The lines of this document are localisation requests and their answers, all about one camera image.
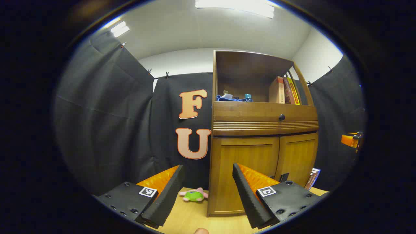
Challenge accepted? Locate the green plush toy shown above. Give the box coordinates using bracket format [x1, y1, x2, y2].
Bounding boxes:
[179, 188, 209, 202]

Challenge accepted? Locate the large ceiling light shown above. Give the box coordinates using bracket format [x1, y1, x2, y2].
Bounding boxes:
[195, 0, 275, 19]

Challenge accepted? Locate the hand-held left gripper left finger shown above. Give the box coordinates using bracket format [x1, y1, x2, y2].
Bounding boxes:
[94, 164, 185, 229]

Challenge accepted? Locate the wooden double-door shoe cabinet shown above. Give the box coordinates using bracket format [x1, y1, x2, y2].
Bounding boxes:
[207, 50, 319, 217]

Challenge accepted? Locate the small ceiling light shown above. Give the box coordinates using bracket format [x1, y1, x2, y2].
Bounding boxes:
[110, 21, 130, 38]

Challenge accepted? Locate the beige book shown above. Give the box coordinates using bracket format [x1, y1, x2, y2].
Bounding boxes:
[269, 76, 286, 104]

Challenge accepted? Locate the wooden cabinet drawer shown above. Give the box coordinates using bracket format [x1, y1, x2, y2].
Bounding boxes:
[213, 102, 319, 136]

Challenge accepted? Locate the dark red book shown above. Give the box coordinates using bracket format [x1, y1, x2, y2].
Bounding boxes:
[283, 77, 292, 104]

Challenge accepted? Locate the yellow book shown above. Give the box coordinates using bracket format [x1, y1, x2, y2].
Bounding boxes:
[287, 77, 301, 105]

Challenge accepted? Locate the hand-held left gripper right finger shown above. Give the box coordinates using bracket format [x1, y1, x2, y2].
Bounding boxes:
[232, 163, 322, 229]

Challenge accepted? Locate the brown book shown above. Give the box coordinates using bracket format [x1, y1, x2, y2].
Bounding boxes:
[305, 168, 321, 190]

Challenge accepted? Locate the blue cable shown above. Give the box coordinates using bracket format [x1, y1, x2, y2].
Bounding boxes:
[217, 94, 254, 102]

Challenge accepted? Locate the wooden cabinet door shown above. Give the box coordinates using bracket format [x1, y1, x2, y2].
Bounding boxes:
[276, 133, 319, 188]
[211, 136, 280, 215]

